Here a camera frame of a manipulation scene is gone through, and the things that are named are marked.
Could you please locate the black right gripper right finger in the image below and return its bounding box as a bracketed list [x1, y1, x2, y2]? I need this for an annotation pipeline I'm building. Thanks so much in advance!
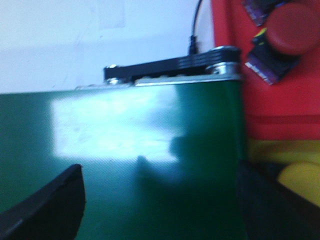
[236, 162, 320, 240]

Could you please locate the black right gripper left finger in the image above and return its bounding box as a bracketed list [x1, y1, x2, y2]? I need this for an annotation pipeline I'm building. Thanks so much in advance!
[0, 164, 86, 240]

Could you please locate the yellow plastic bin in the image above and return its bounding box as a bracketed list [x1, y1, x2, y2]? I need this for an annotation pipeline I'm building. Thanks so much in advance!
[248, 139, 320, 165]

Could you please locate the red plastic bin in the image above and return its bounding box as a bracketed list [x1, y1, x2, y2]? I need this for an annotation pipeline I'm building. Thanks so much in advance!
[211, 0, 320, 140]

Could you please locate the green conveyor belt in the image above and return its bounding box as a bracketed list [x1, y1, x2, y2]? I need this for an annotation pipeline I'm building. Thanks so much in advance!
[0, 81, 246, 240]

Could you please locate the black conveyor end bracket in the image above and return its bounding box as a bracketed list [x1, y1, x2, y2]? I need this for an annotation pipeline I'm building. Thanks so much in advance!
[103, 45, 241, 87]

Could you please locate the black cable with plug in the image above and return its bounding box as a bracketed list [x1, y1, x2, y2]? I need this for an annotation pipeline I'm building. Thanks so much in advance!
[187, 0, 204, 55]

